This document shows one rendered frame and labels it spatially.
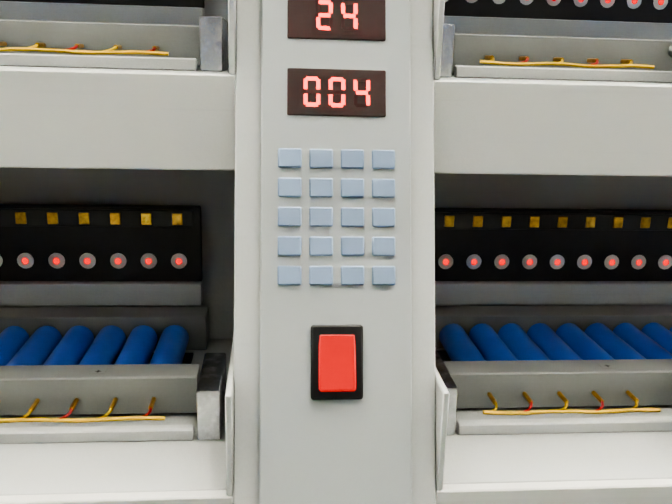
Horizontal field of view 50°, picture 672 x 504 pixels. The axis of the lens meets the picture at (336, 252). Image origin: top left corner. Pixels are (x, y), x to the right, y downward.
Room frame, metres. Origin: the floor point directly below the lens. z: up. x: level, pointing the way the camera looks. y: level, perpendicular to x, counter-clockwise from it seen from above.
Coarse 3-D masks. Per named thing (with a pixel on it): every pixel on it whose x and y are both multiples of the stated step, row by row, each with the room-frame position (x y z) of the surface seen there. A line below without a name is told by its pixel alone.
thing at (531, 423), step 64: (448, 256) 0.51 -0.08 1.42; (512, 256) 0.52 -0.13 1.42; (576, 256) 0.52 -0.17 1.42; (640, 256) 0.52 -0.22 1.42; (448, 320) 0.50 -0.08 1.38; (512, 320) 0.50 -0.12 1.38; (576, 320) 0.51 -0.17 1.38; (640, 320) 0.51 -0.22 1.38; (448, 384) 0.38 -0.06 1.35; (512, 384) 0.41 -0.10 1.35; (576, 384) 0.42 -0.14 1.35; (640, 384) 0.42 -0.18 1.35; (448, 448) 0.38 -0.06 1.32; (512, 448) 0.38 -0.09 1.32; (576, 448) 0.38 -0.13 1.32; (640, 448) 0.38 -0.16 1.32
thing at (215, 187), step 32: (224, 0) 0.53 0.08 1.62; (0, 192) 0.52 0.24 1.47; (32, 192) 0.52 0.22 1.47; (64, 192) 0.52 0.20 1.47; (96, 192) 0.52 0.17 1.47; (128, 192) 0.52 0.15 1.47; (160, 192) 0.53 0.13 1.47; (192, 192) 0.53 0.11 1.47; (224, 192) 0.53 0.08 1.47; (448, 192) 0.54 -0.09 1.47; (480, 192) 0.55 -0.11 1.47; (512, 192) 0.55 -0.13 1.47; (544, 192) 0.55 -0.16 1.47; (576, 192) 0.55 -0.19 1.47; (608, 192) 0.56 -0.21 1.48; (640, 192) 0.56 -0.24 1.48; (224, 224) 0.53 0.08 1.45; (224, 256) 0.53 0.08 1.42; (224, 288) 0.53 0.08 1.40; (224, 320) 0.53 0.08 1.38
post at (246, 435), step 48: (240, 0) 0.33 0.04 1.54; (432, 0) 0.34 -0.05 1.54; (240, 48) 0.33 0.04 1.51; (432, 48) 0.34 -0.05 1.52; (240, 96) 0.33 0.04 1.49; (432, 96) 0.34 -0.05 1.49; (240, 144) 0.33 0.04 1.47; (432, 144) 0.34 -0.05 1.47; (240, 192) 0.33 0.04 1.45; (432, 192) 0.34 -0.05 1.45; (240, 240) 0.33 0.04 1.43; (432, 240) 0.34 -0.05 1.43; (240, 288) 0.33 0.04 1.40; (432, 288) 0.34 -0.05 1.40; (240, 336) 0.33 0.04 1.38; (432, 336) 0.34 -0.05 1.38; (240, 384) 0.33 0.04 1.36; (432, 384) 0.34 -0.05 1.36; (240, 432) 0.33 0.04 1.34; (432, 432) 0.34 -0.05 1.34; (240, 480) 0.33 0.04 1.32; (432, 480) 0.34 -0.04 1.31
